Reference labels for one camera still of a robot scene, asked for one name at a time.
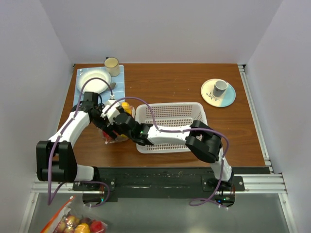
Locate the white bowl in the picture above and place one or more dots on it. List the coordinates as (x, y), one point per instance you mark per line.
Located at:
(96, 85)

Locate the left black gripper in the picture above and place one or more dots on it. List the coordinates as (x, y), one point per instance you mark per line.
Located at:
(100, 124)

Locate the beige enamel mug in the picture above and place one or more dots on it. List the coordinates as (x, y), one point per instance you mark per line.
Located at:
(112, 66)

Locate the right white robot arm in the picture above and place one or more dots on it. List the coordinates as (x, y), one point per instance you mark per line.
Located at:
(206, 144)

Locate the grey cup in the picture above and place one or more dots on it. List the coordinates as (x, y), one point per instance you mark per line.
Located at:
(220, 87)

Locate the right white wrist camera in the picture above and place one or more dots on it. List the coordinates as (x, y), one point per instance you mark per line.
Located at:
(110, 112)

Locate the clear zip top bag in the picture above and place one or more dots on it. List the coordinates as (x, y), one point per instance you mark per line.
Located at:
(120, 137)

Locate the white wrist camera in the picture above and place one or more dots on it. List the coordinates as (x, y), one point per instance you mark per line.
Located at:
(114, 102)
(110, 112)

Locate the fake yellow lemon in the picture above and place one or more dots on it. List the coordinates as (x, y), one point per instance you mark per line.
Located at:
(127, 107)

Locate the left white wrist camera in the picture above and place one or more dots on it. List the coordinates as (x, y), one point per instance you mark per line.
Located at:
(114, 102)

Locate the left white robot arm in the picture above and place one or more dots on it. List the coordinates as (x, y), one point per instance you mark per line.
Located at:
(55, 159)

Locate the aluminium frame rail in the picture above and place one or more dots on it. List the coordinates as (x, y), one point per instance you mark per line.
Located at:
(261, 208)

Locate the metal spoon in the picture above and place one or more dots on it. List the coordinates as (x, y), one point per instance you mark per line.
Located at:
(111, 87)

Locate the white perforated plastic basket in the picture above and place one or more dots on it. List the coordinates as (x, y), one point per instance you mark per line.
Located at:
(174, 114)

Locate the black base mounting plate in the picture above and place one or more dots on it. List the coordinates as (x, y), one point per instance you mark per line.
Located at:
(115, 183)

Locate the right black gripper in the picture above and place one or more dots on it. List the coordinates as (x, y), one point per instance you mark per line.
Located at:
(113, 119)

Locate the blue checked cloth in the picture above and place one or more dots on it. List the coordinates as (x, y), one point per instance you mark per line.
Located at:
(118, 91)

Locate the pink and blue plate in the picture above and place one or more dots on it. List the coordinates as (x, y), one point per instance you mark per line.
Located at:
(225, 100)

